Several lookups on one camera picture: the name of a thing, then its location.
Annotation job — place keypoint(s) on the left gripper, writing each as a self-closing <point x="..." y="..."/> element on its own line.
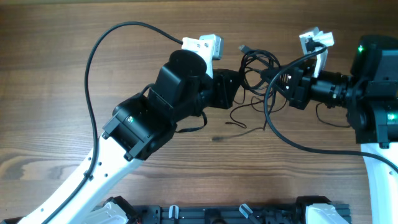
<point x="225" y="93"/>

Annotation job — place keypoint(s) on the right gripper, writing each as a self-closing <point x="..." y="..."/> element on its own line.
<point x="300" y="86"/>

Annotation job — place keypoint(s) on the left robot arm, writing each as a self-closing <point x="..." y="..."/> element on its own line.
<point x="139" y="126"/>

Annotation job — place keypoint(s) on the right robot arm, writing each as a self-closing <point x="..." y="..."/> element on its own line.
<point x="369" y="94"/>

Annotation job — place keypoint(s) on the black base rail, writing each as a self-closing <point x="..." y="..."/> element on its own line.
<point x="306" y="209"/>

